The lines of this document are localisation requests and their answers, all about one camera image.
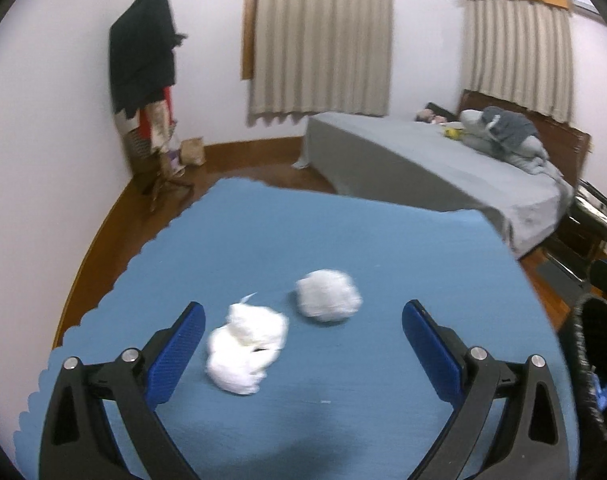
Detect bed with grey sheet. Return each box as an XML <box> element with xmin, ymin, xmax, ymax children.
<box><xmin>292</xmin><ymin>111</ymin><xmax>575</xmax><ymax>260</ymax></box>

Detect dark grey clothes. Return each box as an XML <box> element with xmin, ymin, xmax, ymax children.
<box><xmin>481</xmin><ymin>106</ymin><xmax>540</xmax><ymax>148</ymax></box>

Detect black jacket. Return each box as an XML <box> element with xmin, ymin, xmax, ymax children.
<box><xmin>108</xmin><ymin>0</ymin><xmax>189</xmax><ymax>121</ymax></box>

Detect round white tissue ball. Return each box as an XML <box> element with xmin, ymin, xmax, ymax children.
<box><xmin>294</xmin><ymin>269</ymin><xmax>363</xmax><ymax>323</ymax></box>

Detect brown wooden headboard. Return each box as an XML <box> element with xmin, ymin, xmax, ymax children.
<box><xmin>456</xmin><ymin>89</ymin><xmax>591</xmax><ymax>186</ymax></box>

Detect wooden coat rack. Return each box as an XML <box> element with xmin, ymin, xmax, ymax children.
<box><xmin>134</xmin><ymin>0</ymin><xmax>197</xmax><ymax>213</ymax></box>

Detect trash bin with black bag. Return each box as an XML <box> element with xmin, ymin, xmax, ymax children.
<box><xmin>558</xmin><ymin>294</ymin><xmax>607</xmax><ymax>443</ymax></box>

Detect white air conditioner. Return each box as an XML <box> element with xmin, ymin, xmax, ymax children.
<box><xmin>571</xmin><ymin>0</ymin><xmax>604</xmax><ymax>18</ymax></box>

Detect black metal chair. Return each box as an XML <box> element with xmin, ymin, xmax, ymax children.
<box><xmin>543</xmin><ymin>177</ymin><xmax>607</xmax><ymax>281</ymax></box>

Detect white tissue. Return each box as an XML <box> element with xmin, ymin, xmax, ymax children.
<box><xmin>206</xmin><ymin>295</ymin><xmax>290</xmax><ymax>396</ymax></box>

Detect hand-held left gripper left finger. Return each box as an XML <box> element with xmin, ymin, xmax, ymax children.
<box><xmin>38</xmin><ymin>301</ymin><xmax>207</xmax><ymax>480</ymax></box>

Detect wide beige curtain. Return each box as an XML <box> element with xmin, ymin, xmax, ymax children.
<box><xmin>248</xmin><ymin>0</ymin><xmax>397</xmax><ymax>121</ymax></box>

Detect patterned beige garment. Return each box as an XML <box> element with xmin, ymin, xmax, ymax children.
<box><xmin>148</xmin><ymin>100</ymin><xmax>177</xmax><ymax>156</ymax></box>

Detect checkered bag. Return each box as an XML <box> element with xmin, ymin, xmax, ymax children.
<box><xmin>121</xmin><ymin>127</ymin><xmax>152</xmax><ymax>161</ymax></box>

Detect narrow beige curtain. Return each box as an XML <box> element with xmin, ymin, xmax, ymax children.
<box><xmin>458</xmin><ymin>0</ymin><xmax>574</xmax><ymax>123</ymax></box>

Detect brown paper bag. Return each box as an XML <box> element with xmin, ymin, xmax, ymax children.
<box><xmin>180</xmin><ymin>137</ymin><xmax>206</xmax><ymax>166</ymax></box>

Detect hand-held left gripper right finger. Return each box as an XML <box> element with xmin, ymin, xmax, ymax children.
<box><xmin>401</xmin><ymin>299</ymin><xmax>570</xmax><ymax>480</ymax></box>

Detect red garment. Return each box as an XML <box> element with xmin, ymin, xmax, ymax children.
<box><xmin>136</xmin><ymin>85</ymin><xmax>173</xmax><ymax>141</ymax></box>

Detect blue mat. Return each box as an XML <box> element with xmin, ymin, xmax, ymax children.
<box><xmin>12</xmin><ymin>177</ymin><xmax>581</xmax><ymax>480</ymax></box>

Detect pink doll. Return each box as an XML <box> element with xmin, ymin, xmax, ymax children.
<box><xmin>416</xmin><ymin>102</ymin><xmax>457</xmax><ymax>125</ymax></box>

